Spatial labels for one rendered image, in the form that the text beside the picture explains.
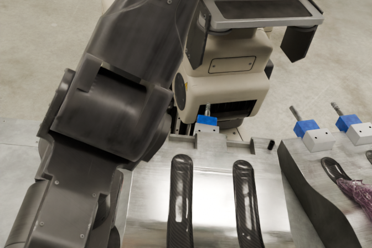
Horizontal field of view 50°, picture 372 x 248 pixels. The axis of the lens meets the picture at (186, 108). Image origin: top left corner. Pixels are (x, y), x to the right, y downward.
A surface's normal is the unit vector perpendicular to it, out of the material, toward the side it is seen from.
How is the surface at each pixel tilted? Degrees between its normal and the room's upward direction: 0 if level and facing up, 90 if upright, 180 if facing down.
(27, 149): 0
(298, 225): 0
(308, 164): 0
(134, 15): 59
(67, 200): 24
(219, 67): 98
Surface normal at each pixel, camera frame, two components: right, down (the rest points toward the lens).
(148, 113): 0.24, 0.22
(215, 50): 0.25, -0.27
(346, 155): 0.13, -0.72
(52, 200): 0.49, -0.53
